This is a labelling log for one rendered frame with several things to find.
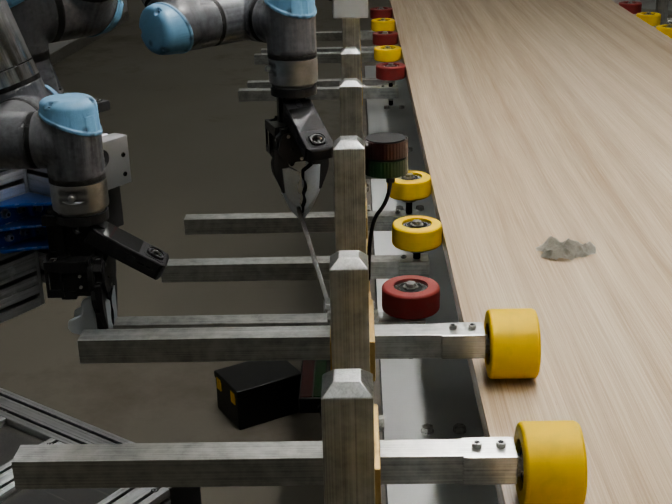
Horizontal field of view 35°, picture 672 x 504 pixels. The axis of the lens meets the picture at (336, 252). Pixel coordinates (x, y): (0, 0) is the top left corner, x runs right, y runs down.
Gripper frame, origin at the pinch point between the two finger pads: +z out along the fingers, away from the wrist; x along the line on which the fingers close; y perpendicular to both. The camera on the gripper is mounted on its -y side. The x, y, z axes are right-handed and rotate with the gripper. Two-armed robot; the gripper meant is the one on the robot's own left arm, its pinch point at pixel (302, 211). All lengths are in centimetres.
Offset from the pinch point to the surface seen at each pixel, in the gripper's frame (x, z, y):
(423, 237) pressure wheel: -16.8, 3.5, -9.5
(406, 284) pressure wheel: -6.0, 2.3, -28.3
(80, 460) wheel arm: 42, -3, -65
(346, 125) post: -7.9, -13.2, 0.3
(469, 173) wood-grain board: -37.5, 3.2, 16.9
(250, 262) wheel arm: 8.2, 8.5, 2.8
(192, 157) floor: -51, 93, 356
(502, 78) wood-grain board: -81, 3, 86
